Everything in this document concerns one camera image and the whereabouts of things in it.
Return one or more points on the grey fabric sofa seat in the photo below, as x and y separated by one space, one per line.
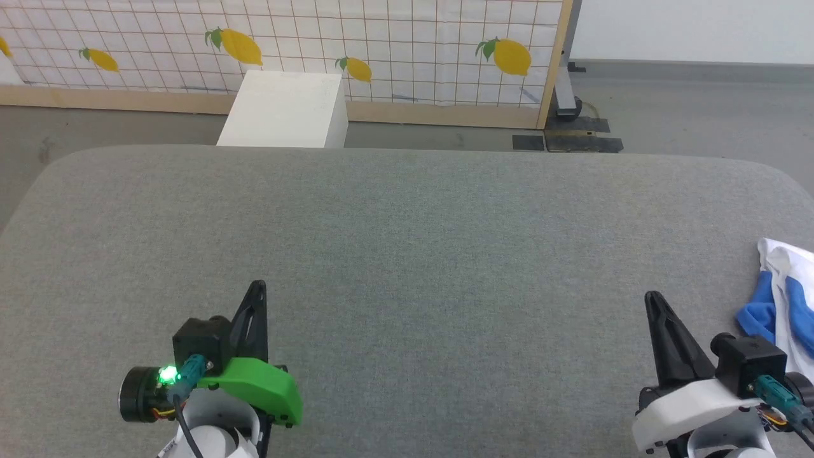
407 254

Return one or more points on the grey metal stand leg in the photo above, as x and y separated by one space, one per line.
566 63

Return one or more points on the large black floor tape patch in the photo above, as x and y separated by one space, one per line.
585 138

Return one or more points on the lemon print partition panel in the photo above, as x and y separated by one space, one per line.
394 32

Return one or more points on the white and blue garment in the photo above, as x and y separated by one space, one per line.
795 267

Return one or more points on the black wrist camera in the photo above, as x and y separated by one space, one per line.
753 366
200 340

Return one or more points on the small black tape patch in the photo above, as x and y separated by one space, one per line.
528 142

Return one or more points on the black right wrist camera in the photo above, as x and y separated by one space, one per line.
753 366

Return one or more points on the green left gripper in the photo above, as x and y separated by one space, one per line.
264 385

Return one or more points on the white box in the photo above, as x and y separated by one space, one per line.
286 108

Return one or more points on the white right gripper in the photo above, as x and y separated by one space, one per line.
687 410

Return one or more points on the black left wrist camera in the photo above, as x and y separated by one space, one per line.
200 340

